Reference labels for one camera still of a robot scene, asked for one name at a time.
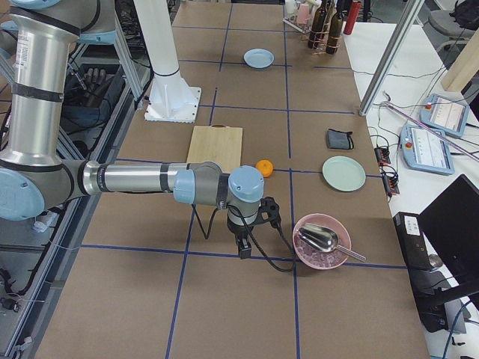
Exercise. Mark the black computer monitor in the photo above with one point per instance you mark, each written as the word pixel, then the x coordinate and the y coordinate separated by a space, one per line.
pixel 450 224

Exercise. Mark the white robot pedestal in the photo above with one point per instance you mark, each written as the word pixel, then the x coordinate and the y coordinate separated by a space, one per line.
pixel 171 99

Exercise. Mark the mint green plate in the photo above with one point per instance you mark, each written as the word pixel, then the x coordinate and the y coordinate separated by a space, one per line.
pixel 343 173

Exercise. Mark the bamboo cutting board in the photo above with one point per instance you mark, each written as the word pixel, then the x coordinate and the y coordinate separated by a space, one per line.
pixel 219 144

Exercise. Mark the dark wine bottle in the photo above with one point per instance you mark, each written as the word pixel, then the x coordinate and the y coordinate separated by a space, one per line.
pixel 317 25
pixel 335 28

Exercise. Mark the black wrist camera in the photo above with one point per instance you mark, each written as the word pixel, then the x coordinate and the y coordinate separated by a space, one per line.
pixel 268 212

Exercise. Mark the copper wire bottle rack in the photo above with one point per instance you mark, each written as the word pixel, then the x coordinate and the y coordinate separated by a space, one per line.
pixel 325 31

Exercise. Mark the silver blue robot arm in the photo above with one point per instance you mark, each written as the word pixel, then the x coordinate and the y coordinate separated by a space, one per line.
pixel 33 177

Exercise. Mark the aluminium frame post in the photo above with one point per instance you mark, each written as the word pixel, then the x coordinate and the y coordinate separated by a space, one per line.
pixel 398 36

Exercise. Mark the blue teach pendant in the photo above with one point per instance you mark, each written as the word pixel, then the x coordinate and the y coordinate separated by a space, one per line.
pixel 446 114
pixel 423 151

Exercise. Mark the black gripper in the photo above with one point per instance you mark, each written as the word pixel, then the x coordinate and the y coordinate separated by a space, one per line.
pixel 238 229

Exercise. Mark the orange fruit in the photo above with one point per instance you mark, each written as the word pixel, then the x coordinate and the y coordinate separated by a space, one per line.
pixel 265 167

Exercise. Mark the metal scoop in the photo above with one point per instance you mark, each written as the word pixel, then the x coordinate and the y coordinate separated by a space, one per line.
pixel 325 240

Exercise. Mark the pink bowl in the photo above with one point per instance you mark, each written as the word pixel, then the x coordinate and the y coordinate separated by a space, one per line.
pixel 318 259

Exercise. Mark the light blue plate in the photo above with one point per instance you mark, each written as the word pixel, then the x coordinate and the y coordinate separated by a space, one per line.
pixel 258 58

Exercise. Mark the grey folded cloth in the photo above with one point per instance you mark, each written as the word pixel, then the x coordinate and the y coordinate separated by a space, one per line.
pixel 339 140

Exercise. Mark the pink cup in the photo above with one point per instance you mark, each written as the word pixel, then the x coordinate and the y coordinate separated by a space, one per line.
pixel 303 14

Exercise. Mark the red cylinder bottle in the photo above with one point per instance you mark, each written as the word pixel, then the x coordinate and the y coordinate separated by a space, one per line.
pixel 352 16

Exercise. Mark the black computer box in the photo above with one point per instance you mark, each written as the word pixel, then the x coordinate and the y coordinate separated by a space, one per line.
pixel 438 302

